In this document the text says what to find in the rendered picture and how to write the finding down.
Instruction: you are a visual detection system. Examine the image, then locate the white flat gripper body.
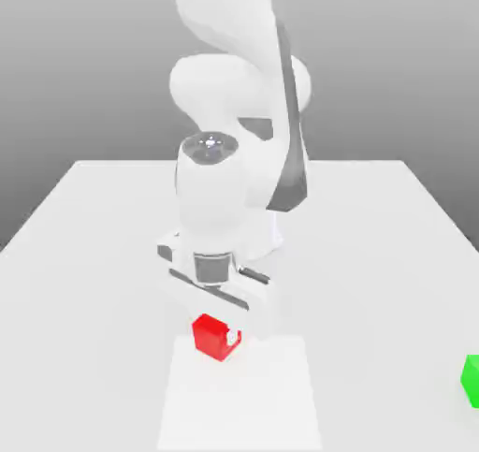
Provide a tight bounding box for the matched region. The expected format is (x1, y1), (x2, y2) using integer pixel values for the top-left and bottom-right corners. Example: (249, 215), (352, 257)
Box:
(164, 267), (279, 343)

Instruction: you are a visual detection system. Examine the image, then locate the small red cube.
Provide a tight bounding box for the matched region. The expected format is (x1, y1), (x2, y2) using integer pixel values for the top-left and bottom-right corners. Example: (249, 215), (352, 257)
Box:
(191, 313), (243, 363)

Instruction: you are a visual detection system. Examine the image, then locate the small green cube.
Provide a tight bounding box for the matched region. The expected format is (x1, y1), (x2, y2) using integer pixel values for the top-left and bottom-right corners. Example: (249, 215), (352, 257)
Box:
(459, 354), (479, 410)

